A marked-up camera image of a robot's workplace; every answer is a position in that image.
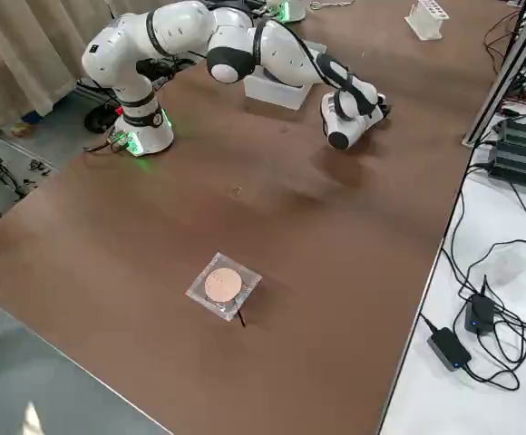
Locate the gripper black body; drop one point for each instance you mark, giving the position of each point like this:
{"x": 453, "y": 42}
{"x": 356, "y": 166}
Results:
{"x": 386, "y": 106}

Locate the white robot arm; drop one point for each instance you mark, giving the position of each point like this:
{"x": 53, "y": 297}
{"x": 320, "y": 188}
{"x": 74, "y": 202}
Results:
{"x": 295, "y": 9}
{"x": 122, "y": 54}

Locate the white test tube rack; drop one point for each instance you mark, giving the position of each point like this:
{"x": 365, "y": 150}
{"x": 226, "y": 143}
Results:
{"x": 424, "y": 25}

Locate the white plastic box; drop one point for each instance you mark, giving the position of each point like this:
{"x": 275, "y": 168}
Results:
{"x": 272, "y": 93}

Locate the metal test tube clamp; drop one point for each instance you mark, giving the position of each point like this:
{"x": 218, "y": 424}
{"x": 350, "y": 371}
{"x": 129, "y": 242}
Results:
{"x": 331, "y": 4}

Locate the black power supply box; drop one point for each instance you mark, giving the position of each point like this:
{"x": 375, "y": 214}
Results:
{"x": 521, "y": 154}

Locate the black power adapter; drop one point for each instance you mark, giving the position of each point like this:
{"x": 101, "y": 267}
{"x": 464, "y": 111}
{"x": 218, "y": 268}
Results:
{"x": 480, "y": 312}
{"x": 449, "y": 346}

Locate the black caster wheel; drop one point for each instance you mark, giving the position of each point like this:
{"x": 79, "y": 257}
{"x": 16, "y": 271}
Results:
{"x": 97, "y": 120}

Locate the beige curtain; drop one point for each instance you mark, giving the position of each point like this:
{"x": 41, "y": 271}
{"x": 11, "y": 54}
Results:
{"x": 18, "y": 45}

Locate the grey desk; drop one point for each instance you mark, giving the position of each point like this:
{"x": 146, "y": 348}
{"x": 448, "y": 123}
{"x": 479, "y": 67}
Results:
{"x": 27, "y": 385}

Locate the aluminium frame post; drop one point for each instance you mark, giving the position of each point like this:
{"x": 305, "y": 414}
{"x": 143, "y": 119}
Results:
{"x": 503, "y": 77}

